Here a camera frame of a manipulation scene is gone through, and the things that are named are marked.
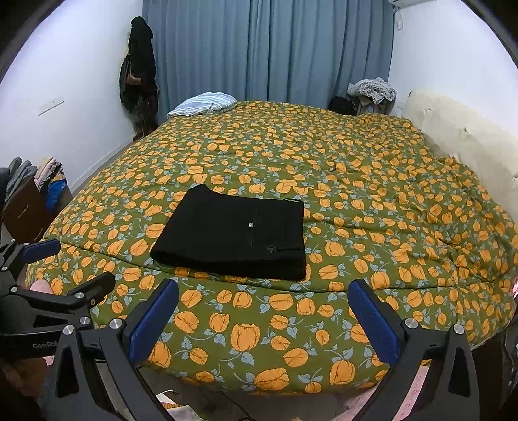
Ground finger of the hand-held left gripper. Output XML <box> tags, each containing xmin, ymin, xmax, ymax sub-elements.
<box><xmin>67</xmin><ymin>272</ymin><xmax>116</xmax><ymax>326</ymax></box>
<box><xmin>0</xmin><ymin>239</ymin><xmax>62</xmax><ymax>284</ymax></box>

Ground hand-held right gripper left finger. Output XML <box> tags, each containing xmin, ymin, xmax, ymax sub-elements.
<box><xmin>42</xmin><ymin>279</ymin><xmax>180</xmax><ymax>421</ymax></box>

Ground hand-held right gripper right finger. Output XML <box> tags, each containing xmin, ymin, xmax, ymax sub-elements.
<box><xmin>348</xmin><ymin>279</ymin><xmax>480</xmax><ymax>421</ymax></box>

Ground black pants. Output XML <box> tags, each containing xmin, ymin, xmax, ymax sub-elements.
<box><xmin>150</xmin><ymin>183</ymin><xmax>307</xmax><ymax>282</ymax></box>

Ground person's left hand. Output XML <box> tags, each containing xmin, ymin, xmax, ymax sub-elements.
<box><xmin>0</xmin><ymin>358</ymin><xmax>51</xmax><ymax>407</ymax></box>

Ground brown wooden cabinet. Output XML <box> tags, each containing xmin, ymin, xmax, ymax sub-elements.
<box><xmin>0</xmin><ymin>174</ymin><xmax>73</xmax><ymax>244</ymax></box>

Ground blue clothing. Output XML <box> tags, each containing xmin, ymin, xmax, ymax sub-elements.
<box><xmin>44</xmin><ymin>178</ymin><xmax>69</xmax><ymax>213</ymax></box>

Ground grey clothing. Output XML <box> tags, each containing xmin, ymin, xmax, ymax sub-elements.
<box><xmin>5</xmin><ymin>158</ymin><xmax>38</xmax><ymax>203</ymax></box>

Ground pink floor mat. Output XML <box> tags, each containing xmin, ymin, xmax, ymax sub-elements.
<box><xmin>348</xmin><ymin>364</ymin><xmax>425</xmax><ymax>421</ymax></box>

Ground pink clothing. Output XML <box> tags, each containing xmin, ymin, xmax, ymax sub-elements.
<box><xmin>34</xmin><ymin>157</ymin><xmax>63</xmax><ymax>191</ymax></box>

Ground white paper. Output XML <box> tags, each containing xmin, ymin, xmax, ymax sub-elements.
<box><xmin>156</xmin><ymin>389</ymin><xmax>203</xmax><ymax>421</ymax></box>

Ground green floral blanket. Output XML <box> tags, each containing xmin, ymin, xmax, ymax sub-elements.
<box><xmin>25</xmin><ymin>100</ymin><xmax>518</xmax><ymax>395</ymax></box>

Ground dark hanging clothes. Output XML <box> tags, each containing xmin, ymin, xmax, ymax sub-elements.
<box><xmin>119</xmin><ymin>16</ymin><xmax>159</xmax><ymax>142</ymax></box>

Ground light blue striped cloth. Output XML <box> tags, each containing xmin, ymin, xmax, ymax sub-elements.
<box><xmin>167</xmin><ymin>92</ymin><xmax>237</xmax><ymax>119</ymax></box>

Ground cream padded headboard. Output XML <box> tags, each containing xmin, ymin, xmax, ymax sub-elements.
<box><xmin>402</xmin><ymin>90</ymin><xmax>518</xmax><ymax>211</ymax></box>

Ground black bag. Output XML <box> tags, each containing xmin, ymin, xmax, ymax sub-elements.
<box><xmin>328</xmin><ymin>96</ymin><xmax>361</xmax><ymax>116</ymax></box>

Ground checkered cloth pile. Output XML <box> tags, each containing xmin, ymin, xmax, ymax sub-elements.
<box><xmin>347</xmin><ymin>77</ymin><xmax>397</xmax><ymax>107</ymax></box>

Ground blue curtain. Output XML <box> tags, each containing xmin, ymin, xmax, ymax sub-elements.
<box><xmin>142</xmin><ymin>0</ymin><xmax>395</xmax><ymax>115</ymax></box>

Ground white wall plate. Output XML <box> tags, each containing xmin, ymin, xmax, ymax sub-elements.
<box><xmin>38</xmin><ymin>97</ymin><xmax>65</xmax><ymax>117</ymax></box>

